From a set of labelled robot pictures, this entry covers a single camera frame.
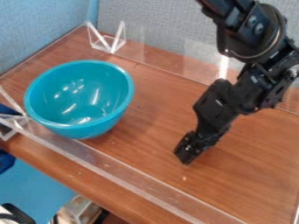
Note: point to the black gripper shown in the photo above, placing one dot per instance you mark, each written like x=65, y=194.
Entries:
x=212, y=127

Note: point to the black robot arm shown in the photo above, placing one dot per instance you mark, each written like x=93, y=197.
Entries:
x=251, y=36

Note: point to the blue plastic bowl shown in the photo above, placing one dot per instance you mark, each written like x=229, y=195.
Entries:
x=78, y=98

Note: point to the clear acrylic front barrier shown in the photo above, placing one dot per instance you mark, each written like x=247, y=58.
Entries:
x=149, y=188

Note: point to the clear acrylic barrier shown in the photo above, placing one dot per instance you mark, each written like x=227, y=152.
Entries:
x=204, y=68
x=149, y=188

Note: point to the clear acrylic back barrier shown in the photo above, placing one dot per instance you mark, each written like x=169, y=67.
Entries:
x=204, y=68

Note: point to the clear box under table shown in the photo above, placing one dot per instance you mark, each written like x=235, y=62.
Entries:
x=78, y=211

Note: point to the black object bottom left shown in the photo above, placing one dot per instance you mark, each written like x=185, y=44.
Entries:
x=10, y=215

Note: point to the clear acrylic corner bracket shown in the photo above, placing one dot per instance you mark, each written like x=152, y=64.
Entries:
x=106, y=43

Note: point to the clear acrylic left bracket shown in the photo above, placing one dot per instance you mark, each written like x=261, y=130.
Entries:
x=12, y=116

